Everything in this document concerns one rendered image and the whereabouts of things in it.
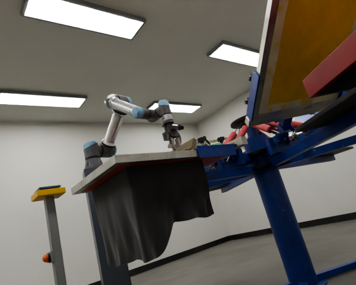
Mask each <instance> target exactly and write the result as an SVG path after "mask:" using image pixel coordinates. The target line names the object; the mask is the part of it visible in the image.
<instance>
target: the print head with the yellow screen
mask: <svg viewBox="0 0 356 285"><path fill-rule="evenodd" d="M355 30H356V0H268V2H267V9H266V15H265V20H264V27H263V33H262V40H261V47H260V51H259V58H258V65H257V70H256V71H254V70H253V73H252V74H250V75H248V80H249V81H251V85H250V92H249V97H248V98H247V99H245V102H244V103H245V104H246V105H248V107H247V111H246V118H245V123H246V125H247V126H248V127H252V126H257V125H260V124H265V123H270V122H274V123H278V122H279V125H278V128H277V131H278V133H276V136H277V138H278V139H277V141H278V142H279V143H283V142H284V141H287V137H288V133H289V132H291V131H292V132H294V129H295V128H294V127H293V126H292V125H291V122H292V119H293V118H294V117H297V116H302V115H307V114H312V113H317V112H320V111H321V110H323V109H324V108H325V107H327V106H328V105H329V104H331V103H333V102H334V101H335V100H337V99H339V98H340V97H341V96H342V94H343V92H339V93H334V94H329V95H325V96H320V97H314V98H309V97H308V95H307V92H306V89H305V87H304V85H303V82H302V81H303V80H304V79H305V78H306V77H307V76H308V75H309V74H310V73H311V72H312V71H313V70H314V69H316V68H317V66H318V65H320V64H321V63H322V61H324V60H325V59H326V58H327V57H328V56H329V55H330V54H331V53H332V52H333V51H334V50H335V49H336V48H337V47H338V46H340V45H341V44H342V43H343V42H344V41H345V40H346V39H347V38H348V37H349V36H350V35H351V34H352V33H353V32H354V31H355ZM289 129H290V130H289Z"/></svg>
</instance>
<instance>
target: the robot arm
mask: <svg viewBox="0 0 356 285"><path fill-rule="evenodd" d="M105 105H106V107H108V108H109V109H112V110H113V112H114V113H113V115H112V118H111V122H110V125H109V127H108V130H107V133H106V136H105V139H103V140H102V142H101V143H100V144H99V143H98V142H97V141H96V140H94V141H89V142H86V143H85V144H84V145H83V151H84V156H85V169H89V168H93V167H100V165H102V164H103V162H102V161H101V158H110V157H112V156H114V155H115V154H116V151H117V147H116V144H115V140H116V137H117V135H118V132H119V129H120V126H121V123H122V121H123V118H124V116H125V115H127V114H129V115H131V116H133V117H134V118H136V119H146V120H148V121H149V122H150V123H153V122H156V121H157V120H158V119H160V118H162V122H163V125H162V127H164V130H165V132H164V133H162V135H163V139H164V141H169V144H168V148H172V150H173V151H175V150H176V148H177V147H179V146H180V145H181V136H180V134H179V133H178V130H182V129H184V126H182V125H180V124H179V125H174V122H173V116H172V113H171V109H170V105H169V102H168V101H167V100H161V101H159V102H158V107H157V108H155V109H146V108H143V107H139V106H136V105H133V102H132V100H131V99H130V98H129V97H127V96H120V95H117V94H110V95H108V96H107V97H106V98H105ZM175 138H176V139H175ZM174 139H175V143H176V144H174Z"/></svg>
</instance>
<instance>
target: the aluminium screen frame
mask: <svg viewBox="0 0 356 285"><path fill-rule="evenodd" d="M227 157H228V156H226V157H223V158H221V159H219V160H217V161H215V162H213V163H216V162H218V161H220V160H222V159H225V158H227ZM195 158H199V156H198V152H197V150H183V151H173V152H155V153H137V154H119V155H114V156H112V157H111V158H110V159H108V160H107V161H106V162H105V163H103V164H102V165H100V167H98V168H97V169H95V170H94V171H93V172H92V173H90V174H89V175H88V176H87V177H85V178H84V179H83V180H82V181H80V182H79V183H77V184H76V185H75V186H74V187H72V188H71V193H72V195H77V194H82V193H89V192H92V191H89V192H82V191H83V190H85V189H86V188H88V187H89V186H91V185H92V184H93V183H95V182H96V181H98V180H99V179H100V178H102V177H104V176H105V175H106V174H108V173H109V172H111V171H112V170H113V169H115V168H117V167H118V166H120V165H130V164H137V163H149V162H162V161H175V160H182V159H195ZM213 163H211V164H209V165H212V164H213ZM209 165H206V166H204V168H205V167H207V166H209Z"/></svg>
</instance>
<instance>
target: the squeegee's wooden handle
mask: <svg viewBox="0 0 356 285"><path fill-rule="evenodd" d="M196 143H197V140H196V139H195V138H192V139H191V140H189V141H187V142H186V143H184V144H182V145H180V146H179V147H177V148H176V150H175V151H182V150H183V149H185V148H188V150H191V149H195V148H196Z"/></svg>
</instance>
